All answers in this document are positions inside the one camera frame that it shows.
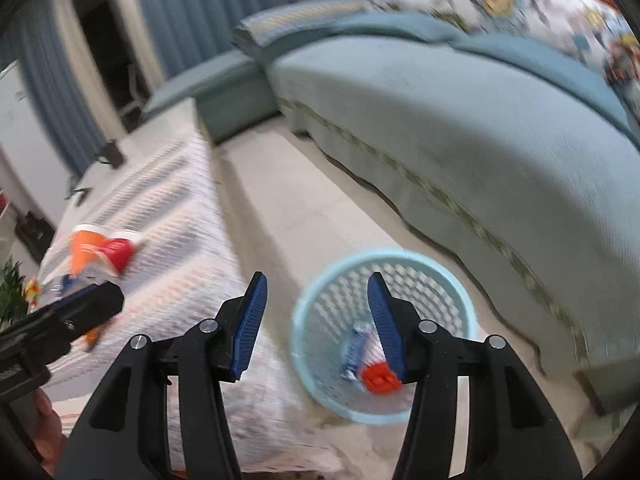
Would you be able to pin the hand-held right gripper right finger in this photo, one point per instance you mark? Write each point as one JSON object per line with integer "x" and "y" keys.
{"x": 382, "y": 325}

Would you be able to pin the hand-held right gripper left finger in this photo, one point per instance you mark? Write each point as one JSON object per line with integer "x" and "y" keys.
{"x": 250, "y": 325}

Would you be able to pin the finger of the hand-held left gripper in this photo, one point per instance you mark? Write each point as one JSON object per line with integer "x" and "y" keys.
{"x": 85, "y": 305}

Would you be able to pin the blue and white packet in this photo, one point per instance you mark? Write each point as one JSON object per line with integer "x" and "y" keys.
{"x": 357, "y": 347}

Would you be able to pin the orange snack packet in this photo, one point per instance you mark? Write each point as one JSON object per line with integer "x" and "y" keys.
{"x": 82, "y": 252}

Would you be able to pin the light blue plastic basket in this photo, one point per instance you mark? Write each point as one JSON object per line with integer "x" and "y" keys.
{"x": 325, "y": 310}

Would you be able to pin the person's left hand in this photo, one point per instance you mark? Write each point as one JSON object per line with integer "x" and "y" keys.
{"x": 47, "y": 430}

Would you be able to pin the small blue wrapper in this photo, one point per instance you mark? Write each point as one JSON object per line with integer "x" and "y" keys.
{"x": 70, "y": 283}

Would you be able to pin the green plant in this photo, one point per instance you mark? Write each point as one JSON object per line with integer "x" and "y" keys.
{"x": 11, "y": 292}

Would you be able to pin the small dark ornament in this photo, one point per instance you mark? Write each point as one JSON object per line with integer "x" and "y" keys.
{"x": 79, "y": 195}

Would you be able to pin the striped lace tablecloth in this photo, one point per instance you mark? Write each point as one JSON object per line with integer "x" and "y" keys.
{"x": 165, "y": 200}

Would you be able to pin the dark mug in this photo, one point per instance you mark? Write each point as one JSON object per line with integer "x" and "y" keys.
{"x": 111, "y": 154}

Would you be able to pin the white coffee table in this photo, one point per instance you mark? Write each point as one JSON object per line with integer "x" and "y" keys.
{"x": 150, "y": 125}

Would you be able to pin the white cabinet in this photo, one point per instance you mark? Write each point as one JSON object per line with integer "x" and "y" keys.
{"x": 20, "y": 125}

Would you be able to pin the teal sofa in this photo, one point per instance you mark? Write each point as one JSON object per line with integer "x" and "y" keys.
{"x": 425, "y": 135}

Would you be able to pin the blue curtain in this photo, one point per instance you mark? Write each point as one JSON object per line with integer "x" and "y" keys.
{"x": 210, "y": 5}
{"x": 55, "y": 100}

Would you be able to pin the small blue pillow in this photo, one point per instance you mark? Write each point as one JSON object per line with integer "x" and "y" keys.
{"x": 395, "y": 27}

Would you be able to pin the large blue pillow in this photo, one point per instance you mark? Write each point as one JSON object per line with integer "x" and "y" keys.
{"x": 545, "y": 67}

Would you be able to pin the striped armrest cloth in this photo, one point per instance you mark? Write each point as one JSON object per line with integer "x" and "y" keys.
{"x": 300, "y": 20}

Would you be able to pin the floral back cushion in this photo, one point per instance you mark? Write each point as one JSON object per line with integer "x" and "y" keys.
{"x": 500, "y": 0}

